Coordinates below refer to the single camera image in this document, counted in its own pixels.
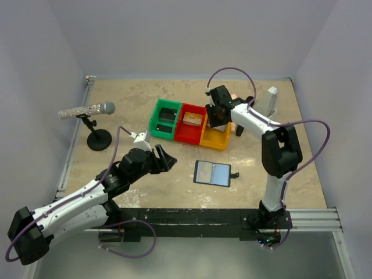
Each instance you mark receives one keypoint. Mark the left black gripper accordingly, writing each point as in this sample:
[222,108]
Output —
[164,163]

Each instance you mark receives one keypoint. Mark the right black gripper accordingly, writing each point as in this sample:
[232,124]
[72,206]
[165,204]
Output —
[213,122]

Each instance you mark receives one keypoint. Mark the yellow plastic bin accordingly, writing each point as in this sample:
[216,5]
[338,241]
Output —
[214,138]

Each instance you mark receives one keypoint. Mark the grey credit card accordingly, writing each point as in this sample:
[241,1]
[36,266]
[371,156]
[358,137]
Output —
[164,128]

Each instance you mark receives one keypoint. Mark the red plastic bin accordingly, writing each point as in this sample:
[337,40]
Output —
[190,133]

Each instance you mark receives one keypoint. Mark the green plastic bin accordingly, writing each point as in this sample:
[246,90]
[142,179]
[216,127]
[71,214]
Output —
[163,103]

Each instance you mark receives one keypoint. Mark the black leather card holder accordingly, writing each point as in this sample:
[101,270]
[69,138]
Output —
[222,174]

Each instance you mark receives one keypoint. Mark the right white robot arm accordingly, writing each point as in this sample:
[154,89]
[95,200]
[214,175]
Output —
[280,149]

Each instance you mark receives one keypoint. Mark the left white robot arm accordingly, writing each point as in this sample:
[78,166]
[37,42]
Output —
[32,232]

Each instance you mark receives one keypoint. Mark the silver card in yellow bin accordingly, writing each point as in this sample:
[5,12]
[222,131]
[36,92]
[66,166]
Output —
[221,128]

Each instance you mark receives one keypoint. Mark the card in red bin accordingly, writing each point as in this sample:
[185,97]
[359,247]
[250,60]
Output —
[192,119]

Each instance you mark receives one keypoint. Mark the gold card in holder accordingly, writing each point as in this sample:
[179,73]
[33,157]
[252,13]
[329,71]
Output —
[204,172]

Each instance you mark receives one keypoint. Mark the pink microphone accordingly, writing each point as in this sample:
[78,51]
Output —
[233,126]

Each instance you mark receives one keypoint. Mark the black microphone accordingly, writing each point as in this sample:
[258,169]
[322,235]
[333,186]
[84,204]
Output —
[239,131]

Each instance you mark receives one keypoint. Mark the black item in green bin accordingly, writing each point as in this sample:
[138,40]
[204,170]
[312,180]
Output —
[167,115]

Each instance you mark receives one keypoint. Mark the grey wedge stand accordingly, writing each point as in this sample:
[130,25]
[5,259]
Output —
[268,102]

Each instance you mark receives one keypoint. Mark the glitter silver microphone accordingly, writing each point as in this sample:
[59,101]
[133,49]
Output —
[105,108]

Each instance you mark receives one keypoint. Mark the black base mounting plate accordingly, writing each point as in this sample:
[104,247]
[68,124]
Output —
[245,224]

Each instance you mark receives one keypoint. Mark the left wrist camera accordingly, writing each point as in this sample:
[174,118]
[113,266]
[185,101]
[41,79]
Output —
[141,140]

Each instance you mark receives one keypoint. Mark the aluminium frame rail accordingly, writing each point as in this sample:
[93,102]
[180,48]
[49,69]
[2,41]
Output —
[62,186]

